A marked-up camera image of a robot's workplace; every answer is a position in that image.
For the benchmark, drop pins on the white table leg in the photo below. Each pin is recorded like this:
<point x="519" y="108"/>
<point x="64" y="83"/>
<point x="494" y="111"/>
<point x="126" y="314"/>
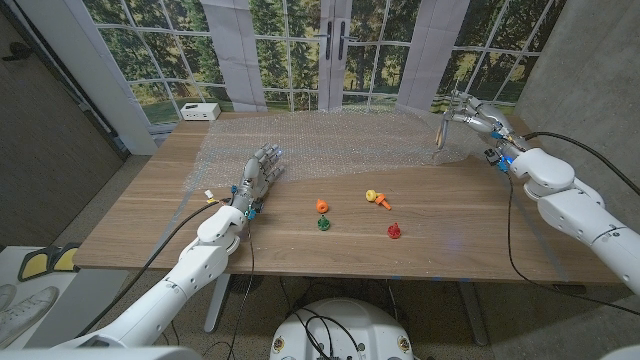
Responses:
<point x="217" y="302"/>

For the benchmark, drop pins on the clear bubble wrap sheet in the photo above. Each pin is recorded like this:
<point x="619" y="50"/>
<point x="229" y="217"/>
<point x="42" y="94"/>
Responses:
<point x="340" y="145"/>

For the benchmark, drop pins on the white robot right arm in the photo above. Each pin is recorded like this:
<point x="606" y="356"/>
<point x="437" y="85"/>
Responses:
<point x="570" y="210"/>

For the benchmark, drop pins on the dark wooden door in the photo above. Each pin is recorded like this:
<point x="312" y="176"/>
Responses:
<point x="45" y="160"/>

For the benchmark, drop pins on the white sneaker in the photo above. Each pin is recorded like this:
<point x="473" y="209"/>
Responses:
<point x="27" y="315"/>

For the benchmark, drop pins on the white power box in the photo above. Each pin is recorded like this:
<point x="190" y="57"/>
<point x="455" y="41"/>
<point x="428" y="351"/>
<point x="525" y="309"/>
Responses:
<point x="200" y="111"/>

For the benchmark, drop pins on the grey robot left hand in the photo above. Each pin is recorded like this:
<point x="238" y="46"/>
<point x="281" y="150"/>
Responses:
<point x="256" y="175"/>

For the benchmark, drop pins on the black floor adapter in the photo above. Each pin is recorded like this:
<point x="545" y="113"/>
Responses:
<point x="570" y="289"/>

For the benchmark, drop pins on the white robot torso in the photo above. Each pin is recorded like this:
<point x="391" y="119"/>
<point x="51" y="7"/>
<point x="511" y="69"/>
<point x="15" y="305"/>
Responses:
<point x="350" y="325"/>

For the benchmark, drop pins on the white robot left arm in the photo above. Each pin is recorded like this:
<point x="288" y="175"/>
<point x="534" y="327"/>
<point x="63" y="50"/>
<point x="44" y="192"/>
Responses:
<point x="185" y="280"/>

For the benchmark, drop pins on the yellow black foot pedal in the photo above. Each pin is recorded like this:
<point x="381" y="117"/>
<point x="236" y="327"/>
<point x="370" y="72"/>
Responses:
<point x="35" y="262"/>
<point x="67" y="256"/>

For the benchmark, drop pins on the printed forest window backdrop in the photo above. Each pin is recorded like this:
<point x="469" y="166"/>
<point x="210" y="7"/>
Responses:
<point x="300" y="50"/>

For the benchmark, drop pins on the red toy fruit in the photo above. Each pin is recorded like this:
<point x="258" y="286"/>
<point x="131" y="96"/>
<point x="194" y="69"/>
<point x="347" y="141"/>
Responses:
<point x="394" y="231"/>

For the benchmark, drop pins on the orange toy fruit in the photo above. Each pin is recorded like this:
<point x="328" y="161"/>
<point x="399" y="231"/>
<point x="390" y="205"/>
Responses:
<point x="322" y="205"/>

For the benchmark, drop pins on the green toy fruit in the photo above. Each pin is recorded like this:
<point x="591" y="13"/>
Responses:
<point x="323" y="223"/>

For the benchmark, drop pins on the orange toy carrot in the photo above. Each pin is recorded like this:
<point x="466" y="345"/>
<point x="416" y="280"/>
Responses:
<point x="383" y="201"/>

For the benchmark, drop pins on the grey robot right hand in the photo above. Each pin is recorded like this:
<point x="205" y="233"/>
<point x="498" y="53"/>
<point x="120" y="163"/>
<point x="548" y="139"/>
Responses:
<point x="487" y="120"/>

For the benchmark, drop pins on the grey table leg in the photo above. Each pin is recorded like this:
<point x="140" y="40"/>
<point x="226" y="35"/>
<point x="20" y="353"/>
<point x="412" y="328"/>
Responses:
<point x="472" y="312"/>

